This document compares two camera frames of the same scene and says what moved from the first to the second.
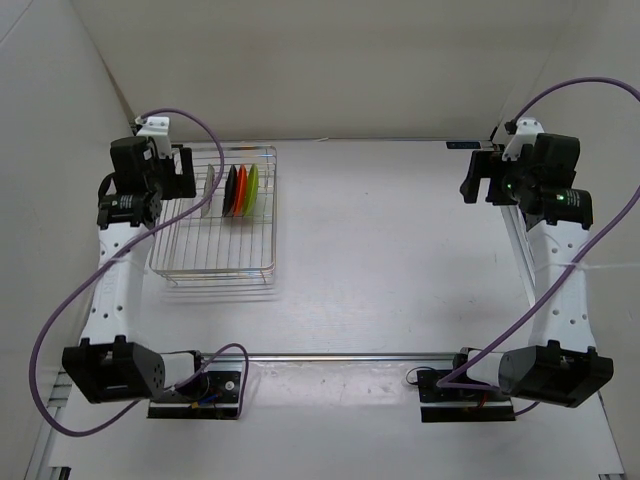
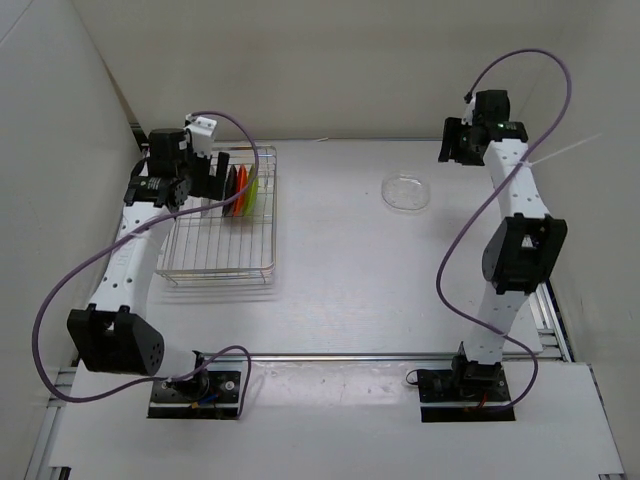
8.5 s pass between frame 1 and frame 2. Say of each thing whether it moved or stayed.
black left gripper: moved
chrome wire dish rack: stayed
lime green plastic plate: stayed
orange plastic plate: stayed
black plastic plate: stayed
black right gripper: moved
